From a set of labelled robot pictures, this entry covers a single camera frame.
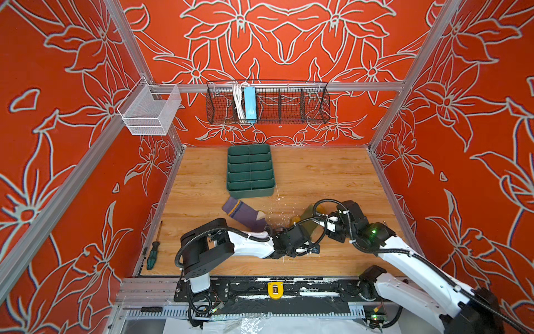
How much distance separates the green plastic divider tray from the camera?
3.16 ft

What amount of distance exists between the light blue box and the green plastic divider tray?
Result: 23cm

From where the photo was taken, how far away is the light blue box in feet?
2.95

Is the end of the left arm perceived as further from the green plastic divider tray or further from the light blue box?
the light blue box

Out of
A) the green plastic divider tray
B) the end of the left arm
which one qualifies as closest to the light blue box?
the green plastic divider tray
